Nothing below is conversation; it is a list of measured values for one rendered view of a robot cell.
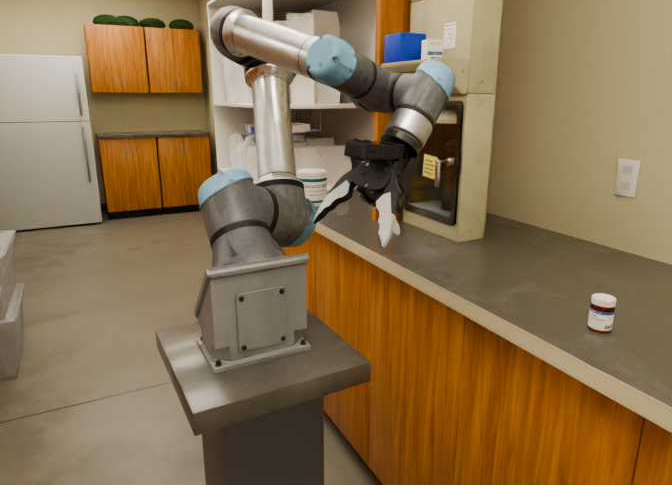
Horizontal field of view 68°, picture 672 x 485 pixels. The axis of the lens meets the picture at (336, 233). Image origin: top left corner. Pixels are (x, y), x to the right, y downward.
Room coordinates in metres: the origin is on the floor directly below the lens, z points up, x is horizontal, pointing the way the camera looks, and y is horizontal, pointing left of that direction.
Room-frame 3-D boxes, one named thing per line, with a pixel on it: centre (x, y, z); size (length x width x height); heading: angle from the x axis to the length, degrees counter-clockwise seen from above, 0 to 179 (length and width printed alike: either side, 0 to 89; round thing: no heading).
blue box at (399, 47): (1.78, -0.23, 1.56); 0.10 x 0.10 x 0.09; 27
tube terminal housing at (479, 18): (1.78, -0.44, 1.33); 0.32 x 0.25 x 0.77; 27
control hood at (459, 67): (1.69, -0.28, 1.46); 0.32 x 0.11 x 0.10; 27
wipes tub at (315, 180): (2.19, 0.11, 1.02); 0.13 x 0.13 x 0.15
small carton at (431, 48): (1.65, -0.30, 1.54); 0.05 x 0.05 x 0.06; 12
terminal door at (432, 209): (1.72, -0.32, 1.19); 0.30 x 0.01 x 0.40; 26
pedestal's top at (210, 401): (0.87, 0.15, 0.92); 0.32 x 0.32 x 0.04; 29
